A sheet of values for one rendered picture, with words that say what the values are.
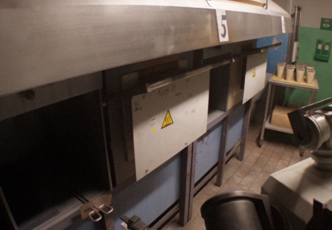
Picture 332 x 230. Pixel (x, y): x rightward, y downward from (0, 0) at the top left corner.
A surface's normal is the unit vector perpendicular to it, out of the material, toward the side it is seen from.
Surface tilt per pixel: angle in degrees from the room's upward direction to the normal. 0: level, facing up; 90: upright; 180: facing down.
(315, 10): 90
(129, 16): 80
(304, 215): 53
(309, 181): 16
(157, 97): 90
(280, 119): 90
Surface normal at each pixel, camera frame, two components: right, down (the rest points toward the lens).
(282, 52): -0.61, 0.28
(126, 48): 0.78, 0.04
